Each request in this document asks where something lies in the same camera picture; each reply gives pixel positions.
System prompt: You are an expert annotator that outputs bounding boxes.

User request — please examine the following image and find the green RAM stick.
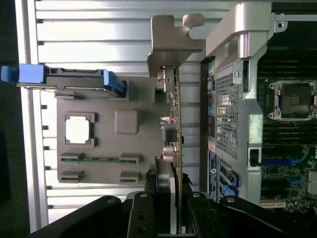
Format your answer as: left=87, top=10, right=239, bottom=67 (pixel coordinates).
left=60, top=154, right=138, bottom=165

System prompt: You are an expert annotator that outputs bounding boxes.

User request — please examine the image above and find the grey parts rack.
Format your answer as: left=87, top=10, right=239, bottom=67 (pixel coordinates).
left=55, top=71, right=174, bottom=187

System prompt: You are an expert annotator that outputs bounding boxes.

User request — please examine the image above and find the green motherboard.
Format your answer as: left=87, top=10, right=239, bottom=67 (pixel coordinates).
left=257, top=19, right=317, bottom=212

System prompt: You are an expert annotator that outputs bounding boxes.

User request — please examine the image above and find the blue expansion slot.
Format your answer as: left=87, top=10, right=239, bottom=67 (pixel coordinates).
left=261, top=158, right=307, bottom=167

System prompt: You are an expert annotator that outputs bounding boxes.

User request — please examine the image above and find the silver CPU chip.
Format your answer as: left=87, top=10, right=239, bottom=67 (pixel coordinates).
left=65, top=118, right=91, bottom=144

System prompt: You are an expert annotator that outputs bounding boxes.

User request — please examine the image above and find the black PC case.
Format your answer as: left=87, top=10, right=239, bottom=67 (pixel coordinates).
left=199, top=0, right=317, bottom=212

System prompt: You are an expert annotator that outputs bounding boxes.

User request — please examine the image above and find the CPU socket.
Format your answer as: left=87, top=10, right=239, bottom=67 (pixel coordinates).
left=268, top=79, right=317, bottom=121

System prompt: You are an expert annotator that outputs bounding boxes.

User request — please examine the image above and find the hard disk with blue rails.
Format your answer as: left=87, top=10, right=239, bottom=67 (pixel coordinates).
left=0, top=62, right=127, bottom=99

